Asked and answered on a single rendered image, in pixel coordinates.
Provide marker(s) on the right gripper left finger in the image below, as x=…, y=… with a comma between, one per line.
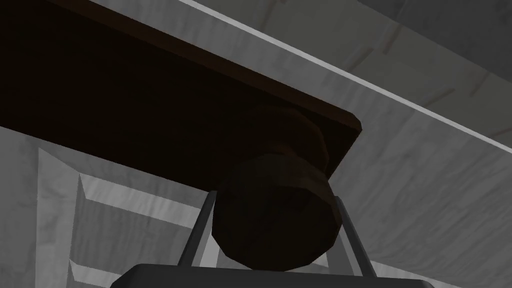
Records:
x=198, y=240

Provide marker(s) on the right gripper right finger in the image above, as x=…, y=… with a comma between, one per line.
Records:
x=357, y=256

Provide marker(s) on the dark brown round door knob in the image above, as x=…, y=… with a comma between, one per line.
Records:
x=276, y=216

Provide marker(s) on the dark brown door plate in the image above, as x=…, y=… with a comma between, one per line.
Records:
x=120, y=100

